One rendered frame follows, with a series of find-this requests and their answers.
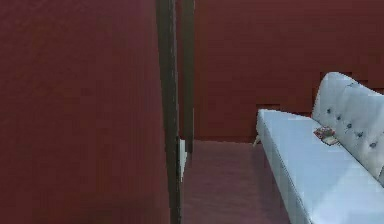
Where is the white tufted sofa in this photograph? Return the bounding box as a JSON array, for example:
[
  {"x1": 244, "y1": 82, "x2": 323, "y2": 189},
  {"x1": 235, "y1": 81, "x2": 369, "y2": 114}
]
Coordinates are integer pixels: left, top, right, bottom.
[{"x1": 252, "y1": 71, "x2": 384, "y2": 224}]

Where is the dark brown door frame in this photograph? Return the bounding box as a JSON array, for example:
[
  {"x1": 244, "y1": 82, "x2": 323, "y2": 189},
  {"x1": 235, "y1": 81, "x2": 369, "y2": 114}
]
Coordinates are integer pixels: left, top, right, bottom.
[{"x1": 155, "y1": 0, "x2": 196, "y2": 224}]

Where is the small red patterned book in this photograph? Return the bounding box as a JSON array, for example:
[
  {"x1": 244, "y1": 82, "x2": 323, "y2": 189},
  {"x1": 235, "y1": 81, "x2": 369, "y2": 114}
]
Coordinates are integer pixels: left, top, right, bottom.
[{"x1": 313, "y1": 125, "x2": 341, "y2": 147}]

